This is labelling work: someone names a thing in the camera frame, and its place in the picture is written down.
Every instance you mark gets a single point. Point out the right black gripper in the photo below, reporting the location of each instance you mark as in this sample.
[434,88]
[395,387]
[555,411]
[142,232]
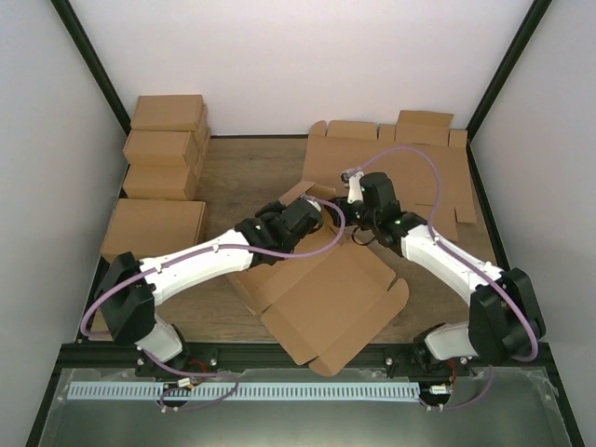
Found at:
[342,206]

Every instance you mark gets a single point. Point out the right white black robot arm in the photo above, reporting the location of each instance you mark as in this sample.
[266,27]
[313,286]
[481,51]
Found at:
[504,319]

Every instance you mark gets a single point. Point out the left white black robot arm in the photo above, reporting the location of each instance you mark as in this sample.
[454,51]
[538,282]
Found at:
[135,288]

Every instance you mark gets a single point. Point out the large front folded cardboard box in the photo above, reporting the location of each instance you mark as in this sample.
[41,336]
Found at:
[151,228]

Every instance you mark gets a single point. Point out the stack of flat cardboard blanks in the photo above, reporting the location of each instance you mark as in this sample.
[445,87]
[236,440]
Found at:
[409,152]

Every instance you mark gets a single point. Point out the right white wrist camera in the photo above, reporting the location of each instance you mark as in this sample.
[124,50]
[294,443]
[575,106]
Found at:
[351,180]

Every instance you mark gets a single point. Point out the black aluminium frame rail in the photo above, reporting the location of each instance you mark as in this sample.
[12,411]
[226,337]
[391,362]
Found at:
[237,357]

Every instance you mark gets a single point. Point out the right black corner post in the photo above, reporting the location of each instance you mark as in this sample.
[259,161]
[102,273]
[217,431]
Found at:
[524,34]

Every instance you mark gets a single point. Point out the black corner post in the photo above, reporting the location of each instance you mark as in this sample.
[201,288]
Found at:
[83,44]
[524,34]

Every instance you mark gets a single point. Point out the light blue slotted cable duct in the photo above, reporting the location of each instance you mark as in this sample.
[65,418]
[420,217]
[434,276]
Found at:
[392,391]

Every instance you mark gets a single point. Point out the left black corner post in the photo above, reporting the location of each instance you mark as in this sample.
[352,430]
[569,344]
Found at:
[83,44]

